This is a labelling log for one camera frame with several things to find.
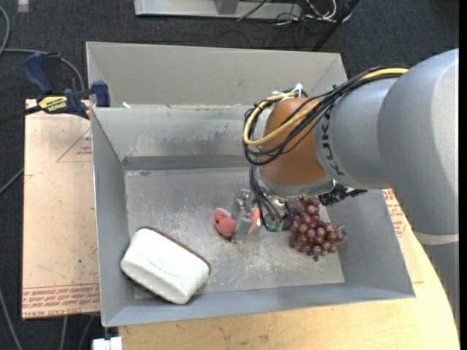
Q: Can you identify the white sponge with brown pad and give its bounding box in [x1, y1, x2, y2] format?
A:
[120, 226, 212, 306]

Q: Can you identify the dark red grape bunch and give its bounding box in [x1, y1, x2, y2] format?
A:
[289, 196, 346, 257]

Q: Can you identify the pink toy fish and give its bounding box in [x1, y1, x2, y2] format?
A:
[212, 207, 261, 238]

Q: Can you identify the brown cardboard board red print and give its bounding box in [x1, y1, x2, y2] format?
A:
[21, 98, 426, 320]

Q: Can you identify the grey metal bin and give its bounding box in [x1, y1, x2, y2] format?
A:
[85, 41, 416, 328]

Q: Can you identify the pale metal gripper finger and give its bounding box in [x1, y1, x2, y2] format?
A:
[231, 190, 257, 244]

